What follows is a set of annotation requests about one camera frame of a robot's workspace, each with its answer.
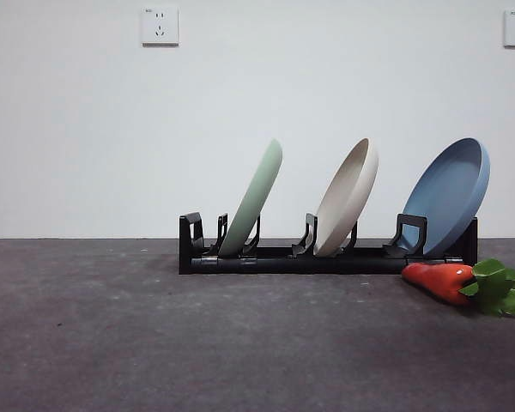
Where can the orange carrot with green leaves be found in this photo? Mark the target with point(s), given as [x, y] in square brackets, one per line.
[438, 279]

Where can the beige plate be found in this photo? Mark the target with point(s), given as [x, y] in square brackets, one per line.
[347, 197]

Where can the black plate rack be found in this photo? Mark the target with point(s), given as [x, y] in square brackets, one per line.
[326, 264]

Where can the blue plate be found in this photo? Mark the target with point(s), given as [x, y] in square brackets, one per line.
[446, 193]

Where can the light green plate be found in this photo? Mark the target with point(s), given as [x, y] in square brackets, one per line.
[253, 193]

